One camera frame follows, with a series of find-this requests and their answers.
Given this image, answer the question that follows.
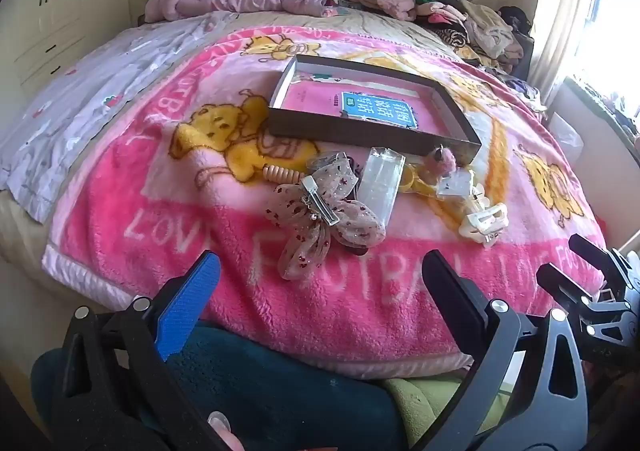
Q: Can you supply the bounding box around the cream curtain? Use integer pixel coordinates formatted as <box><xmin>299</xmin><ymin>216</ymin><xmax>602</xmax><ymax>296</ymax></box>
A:
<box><xmin>527</xmin><ymin>0</ymin><xmax>608</xmax><ymax>107</ymax></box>

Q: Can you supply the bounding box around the beige spiral hair tie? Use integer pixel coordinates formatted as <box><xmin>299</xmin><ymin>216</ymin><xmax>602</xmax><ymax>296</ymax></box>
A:
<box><xmin>262</xmin><ymin>164</ymin><xmax>306</xmax><ymax>182</ymax></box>

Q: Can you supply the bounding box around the pink pom-pom hair tie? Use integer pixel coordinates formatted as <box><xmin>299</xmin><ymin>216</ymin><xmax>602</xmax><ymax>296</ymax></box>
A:
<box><xmin>422</xmin><ymin>144</ymin><xmax>458</xmax><ymax>182</ymax></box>

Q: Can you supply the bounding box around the clear plastic case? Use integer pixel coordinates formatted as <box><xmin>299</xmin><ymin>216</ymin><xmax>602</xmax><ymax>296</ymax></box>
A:
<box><xmin>357</xmin><ymin>147</ymin><xmax>407</xmax><ymax>227</ymax></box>

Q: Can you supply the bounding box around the cream wardrobe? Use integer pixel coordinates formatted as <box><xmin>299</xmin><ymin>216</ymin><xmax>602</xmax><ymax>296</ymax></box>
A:
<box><xmin>0</xmin><ymin>0</ymin><xmax>133</xmax><ymax>97</ymax></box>

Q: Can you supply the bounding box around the white claw hair clip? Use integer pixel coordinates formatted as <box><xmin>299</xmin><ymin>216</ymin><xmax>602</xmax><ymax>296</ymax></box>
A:
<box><xmin>458</xmin><ymin>184</ymin><xmax>508</xmax><ymax>247</ymax></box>

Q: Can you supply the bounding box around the brown cardboard box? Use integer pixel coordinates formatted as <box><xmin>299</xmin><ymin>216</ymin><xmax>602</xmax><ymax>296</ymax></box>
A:
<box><xmin>267</xmin><ymin>55</ymin><xmax>482</xmax><ymax>166</ymax></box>

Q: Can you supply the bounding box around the yellow hair accessory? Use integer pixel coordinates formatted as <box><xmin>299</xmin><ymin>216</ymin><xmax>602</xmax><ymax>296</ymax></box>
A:
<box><xmin>397</xmin><ymin>164</ymin><xmax>451</xmax><ymax>197</ymax></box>

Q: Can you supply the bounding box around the white printed bed sheet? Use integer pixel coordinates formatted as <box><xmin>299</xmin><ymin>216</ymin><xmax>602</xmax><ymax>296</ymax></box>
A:
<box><xmin>0</xmin><ymin>11</ymin><xmax>236</xmax><ymax>224</ymax></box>

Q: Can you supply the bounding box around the white plastic bag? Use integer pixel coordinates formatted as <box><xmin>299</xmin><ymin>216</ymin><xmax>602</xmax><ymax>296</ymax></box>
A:
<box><xmin>547</xmin><ymin>111</ymin><xmax>586</xmax><ymax>162</ymax></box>

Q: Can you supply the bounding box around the pink cartoon printed blanket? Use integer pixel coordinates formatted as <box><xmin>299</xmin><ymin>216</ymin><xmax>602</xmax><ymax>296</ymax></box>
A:
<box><xmin>42</xmin><ymin>24</ymin><xmax>608</xmax><ymax>379</ymax></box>

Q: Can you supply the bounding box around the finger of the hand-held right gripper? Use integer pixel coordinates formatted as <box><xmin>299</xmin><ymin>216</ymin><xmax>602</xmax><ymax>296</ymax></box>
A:
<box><xmin>536</xmin><ymin>262</ymin><xmax>632</xmax><ymax>347</ymax></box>
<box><xmin>569</xmin><ymin>233</ymin><xmax>640</xmax><ymax>312</ymax></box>

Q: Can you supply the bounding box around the green fleece garment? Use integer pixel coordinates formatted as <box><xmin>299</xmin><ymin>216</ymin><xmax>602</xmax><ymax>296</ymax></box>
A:
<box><xmin>380</xmin><ymin>373</ymin><xmax>506</xmax><ymax>451</ymax></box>

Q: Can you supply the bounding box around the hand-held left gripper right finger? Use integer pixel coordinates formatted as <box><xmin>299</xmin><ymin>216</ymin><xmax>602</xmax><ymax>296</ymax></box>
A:
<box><xmin>422</xmin><ymin>248</ymin><xmax>591</xmax><ymax>451</ymax></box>

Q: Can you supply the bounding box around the pink book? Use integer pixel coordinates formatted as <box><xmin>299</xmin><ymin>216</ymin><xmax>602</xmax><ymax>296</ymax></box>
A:
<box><xmin>280</xmin><ymin>76</ymin><xmax>446</xmax><ymax>132</ymax></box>

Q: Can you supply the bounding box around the beige bed sheet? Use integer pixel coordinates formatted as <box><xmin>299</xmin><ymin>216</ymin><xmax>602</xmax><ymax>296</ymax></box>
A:
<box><xmin>220</xmin><ymin>6</ymin><xmax>451</xmax><ymax>62</ymax></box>

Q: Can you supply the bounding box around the tulle bow hair clip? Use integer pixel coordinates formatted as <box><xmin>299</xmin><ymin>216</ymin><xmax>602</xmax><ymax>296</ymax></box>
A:
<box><xmin>264</xmin><ymin>151</ymin><xmax>388</xmax><ymax>282</ymax></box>

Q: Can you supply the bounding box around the pink fuzzy garment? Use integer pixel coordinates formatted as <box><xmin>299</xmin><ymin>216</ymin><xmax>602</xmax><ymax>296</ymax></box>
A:
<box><xmin>348</xmin><ymin>0</ymin><xmax>416</xmax><ymax>22</ymax></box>

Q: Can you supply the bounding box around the window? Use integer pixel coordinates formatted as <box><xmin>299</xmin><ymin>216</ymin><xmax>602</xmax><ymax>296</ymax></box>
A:
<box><xmin>565</xmin><ymin>0</ymin><xmax>640</xmax><ymax>82</ymax></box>

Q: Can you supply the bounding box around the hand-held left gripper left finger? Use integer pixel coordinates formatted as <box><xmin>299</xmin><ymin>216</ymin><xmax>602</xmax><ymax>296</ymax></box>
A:
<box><xmin>50</xmin><ymin>248</ymin><xmax>236</xmax><ymax>451</ymax></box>

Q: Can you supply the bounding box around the pile of clothes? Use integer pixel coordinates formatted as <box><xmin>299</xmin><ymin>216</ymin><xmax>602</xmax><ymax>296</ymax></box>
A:
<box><xmin>410</xmin><ymin>0</ymin><xmax>536</xmax><ymax>77</ymax></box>

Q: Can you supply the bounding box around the beige mattress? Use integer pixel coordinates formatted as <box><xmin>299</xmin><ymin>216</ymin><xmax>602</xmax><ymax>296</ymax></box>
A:
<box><xmin>0</xmin><ymin>191</ymin><xmax>116</xmax><ymax>312</ymax></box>

